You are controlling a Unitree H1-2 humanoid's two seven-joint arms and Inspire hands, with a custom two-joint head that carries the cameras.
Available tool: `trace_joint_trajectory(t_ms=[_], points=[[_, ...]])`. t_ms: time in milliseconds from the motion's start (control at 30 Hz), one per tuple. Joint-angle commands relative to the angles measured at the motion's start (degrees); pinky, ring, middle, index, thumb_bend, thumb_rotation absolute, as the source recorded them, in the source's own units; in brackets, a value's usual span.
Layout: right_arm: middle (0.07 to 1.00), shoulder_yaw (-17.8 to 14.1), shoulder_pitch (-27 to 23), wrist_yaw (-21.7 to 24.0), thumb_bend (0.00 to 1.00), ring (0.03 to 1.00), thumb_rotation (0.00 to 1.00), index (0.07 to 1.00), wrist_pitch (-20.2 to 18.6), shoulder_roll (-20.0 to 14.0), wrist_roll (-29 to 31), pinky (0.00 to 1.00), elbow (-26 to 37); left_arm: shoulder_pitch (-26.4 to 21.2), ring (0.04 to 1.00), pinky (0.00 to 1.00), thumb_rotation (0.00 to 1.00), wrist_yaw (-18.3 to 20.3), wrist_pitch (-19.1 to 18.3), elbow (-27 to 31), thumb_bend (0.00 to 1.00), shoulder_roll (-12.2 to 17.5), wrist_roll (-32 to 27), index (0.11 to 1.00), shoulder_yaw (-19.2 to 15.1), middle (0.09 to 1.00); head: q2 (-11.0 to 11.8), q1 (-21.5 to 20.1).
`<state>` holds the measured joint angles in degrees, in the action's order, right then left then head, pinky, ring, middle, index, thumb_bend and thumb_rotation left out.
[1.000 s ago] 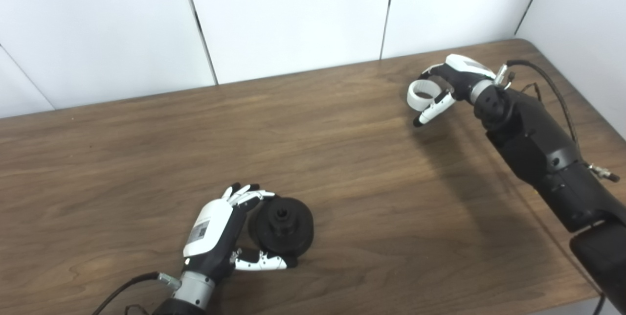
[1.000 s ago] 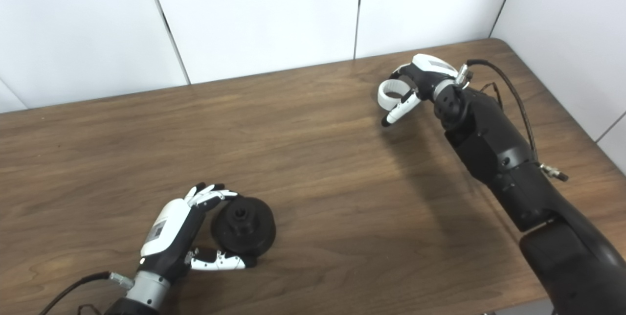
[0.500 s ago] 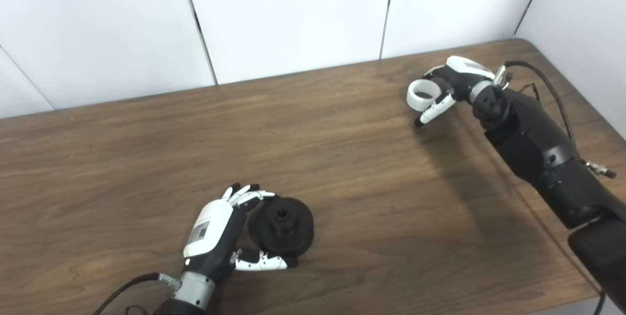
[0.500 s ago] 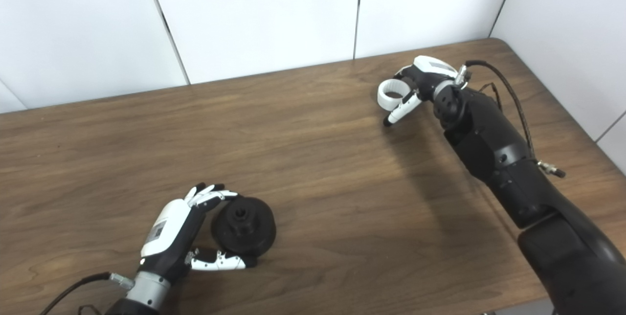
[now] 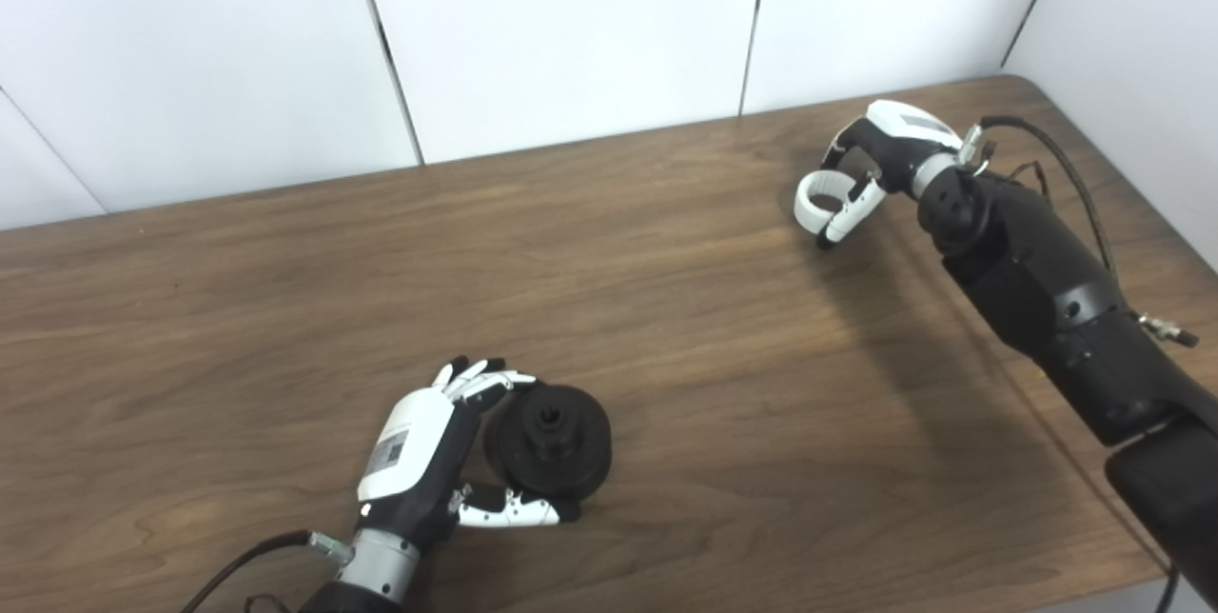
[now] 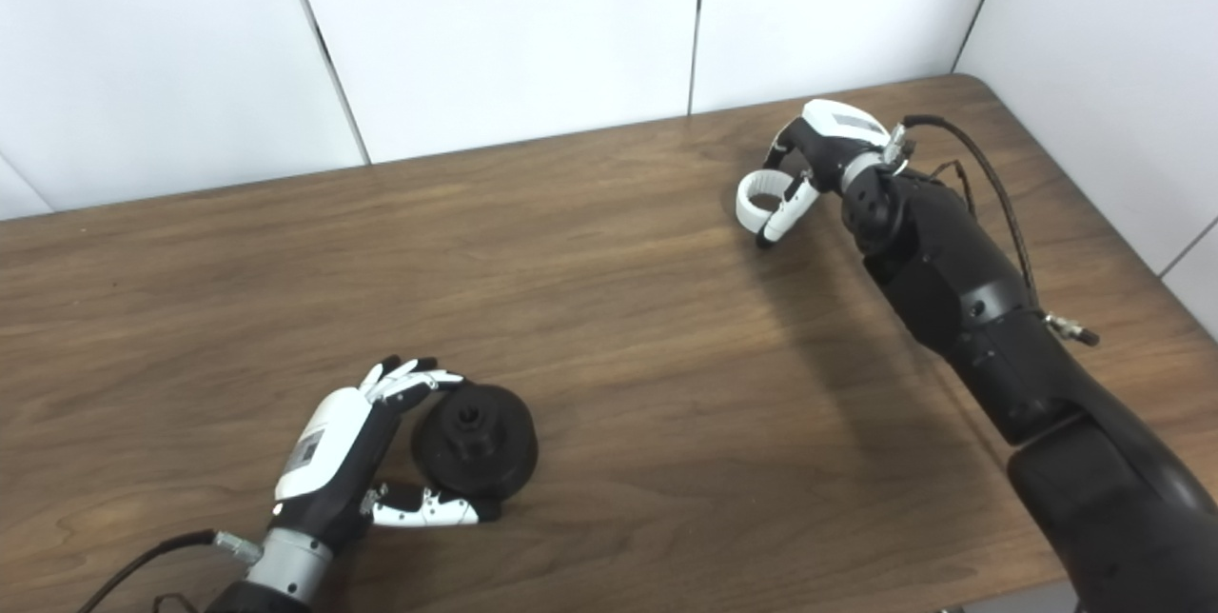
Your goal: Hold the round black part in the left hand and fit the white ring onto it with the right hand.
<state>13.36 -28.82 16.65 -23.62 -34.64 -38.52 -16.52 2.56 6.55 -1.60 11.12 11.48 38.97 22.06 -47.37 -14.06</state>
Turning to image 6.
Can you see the black and white left hand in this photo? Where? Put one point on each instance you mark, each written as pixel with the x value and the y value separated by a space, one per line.
pixel 328 470

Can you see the round black plastic part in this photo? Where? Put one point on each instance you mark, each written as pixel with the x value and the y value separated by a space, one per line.
pixel 476 446

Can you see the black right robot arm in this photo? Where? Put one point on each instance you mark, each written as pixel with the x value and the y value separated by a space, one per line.
pixel 1009 337

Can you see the black and white right hand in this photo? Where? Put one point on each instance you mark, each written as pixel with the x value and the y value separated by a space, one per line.
pixel 837 142

